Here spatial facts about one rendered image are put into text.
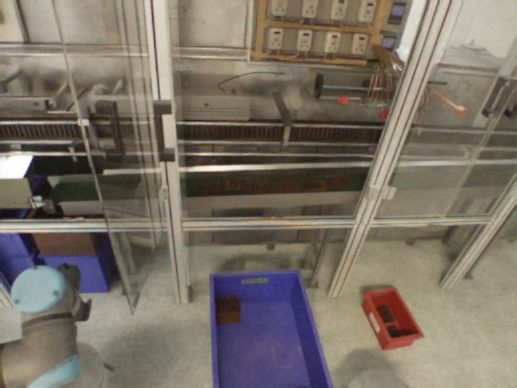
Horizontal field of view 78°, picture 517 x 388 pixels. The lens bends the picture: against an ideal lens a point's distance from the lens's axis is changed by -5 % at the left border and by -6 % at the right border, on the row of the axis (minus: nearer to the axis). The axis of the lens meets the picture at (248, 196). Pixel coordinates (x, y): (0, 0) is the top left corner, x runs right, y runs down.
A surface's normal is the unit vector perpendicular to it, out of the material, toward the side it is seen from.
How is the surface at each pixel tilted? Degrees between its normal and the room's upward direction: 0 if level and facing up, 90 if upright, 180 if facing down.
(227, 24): 90
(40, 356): 24
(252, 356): 0
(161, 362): 0
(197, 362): 0
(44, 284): 19
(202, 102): 90
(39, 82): 90
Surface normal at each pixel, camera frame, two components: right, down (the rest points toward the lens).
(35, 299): 0.19, -0.54
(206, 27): 0.10, 0.63
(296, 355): 0.07, -0.78
